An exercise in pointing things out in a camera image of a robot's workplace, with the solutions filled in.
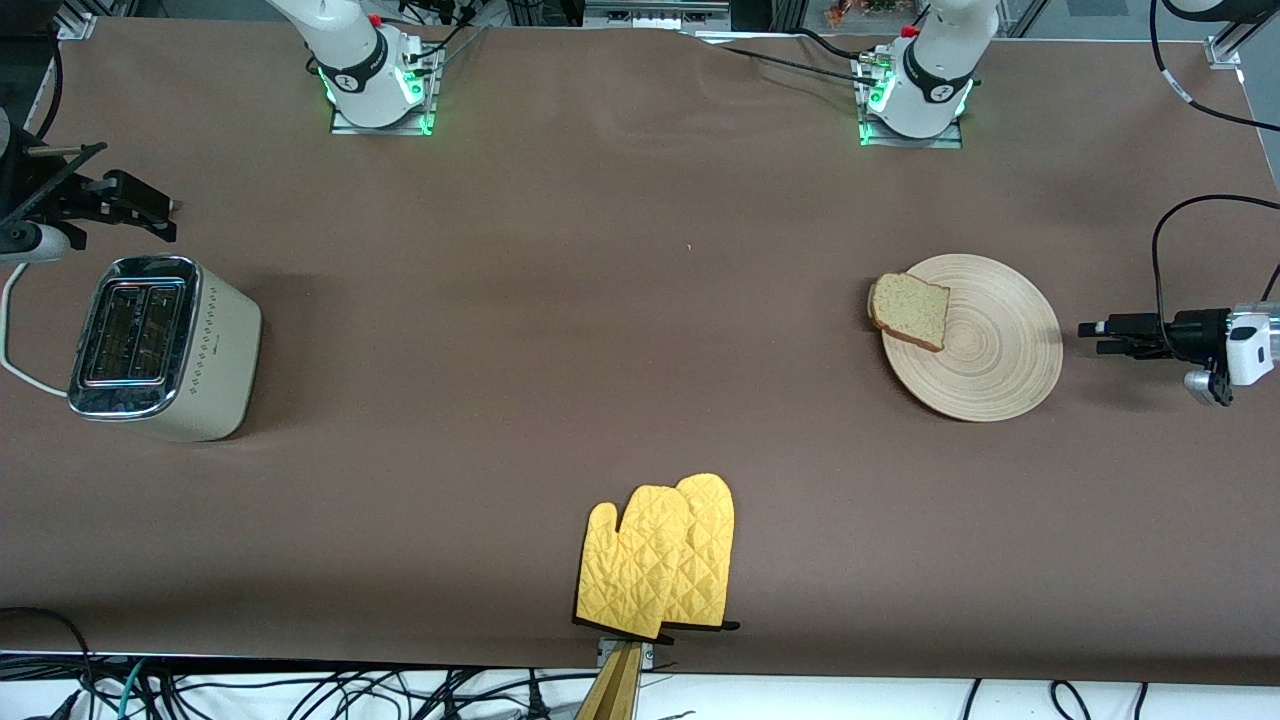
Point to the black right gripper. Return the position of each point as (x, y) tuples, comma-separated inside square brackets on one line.
[(66, 197)]

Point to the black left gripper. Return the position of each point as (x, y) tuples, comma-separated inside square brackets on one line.
[(1196, 332)]

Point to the round wooden plate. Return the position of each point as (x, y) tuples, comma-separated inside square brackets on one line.
[(995, 350)]

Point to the slice of brown bread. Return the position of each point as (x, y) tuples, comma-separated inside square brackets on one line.
[(912, 308)]

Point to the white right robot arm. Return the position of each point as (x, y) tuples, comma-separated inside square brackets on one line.
[(355, 70)]

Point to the cream chrome two-slot toaster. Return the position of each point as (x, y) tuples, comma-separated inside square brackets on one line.
[(180, 345)]

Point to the yellow quilted oven mitt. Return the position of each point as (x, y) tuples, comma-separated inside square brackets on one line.
[(708, 560), (635, 570)]

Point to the brown table mat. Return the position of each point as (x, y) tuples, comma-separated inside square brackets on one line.
[(640, 220)]

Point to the silver metal box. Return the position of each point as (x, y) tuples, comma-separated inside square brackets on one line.
[(655, 12)]

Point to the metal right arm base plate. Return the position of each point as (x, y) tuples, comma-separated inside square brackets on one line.
[(385, 129)]

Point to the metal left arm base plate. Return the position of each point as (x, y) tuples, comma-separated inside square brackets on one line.
[(905, 140)]

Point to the aluminium frame profile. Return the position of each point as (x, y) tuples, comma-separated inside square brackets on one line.
[(1235, 45)]

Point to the brass stand with metal bracket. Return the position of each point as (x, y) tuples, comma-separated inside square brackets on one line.
[(618, 685)]

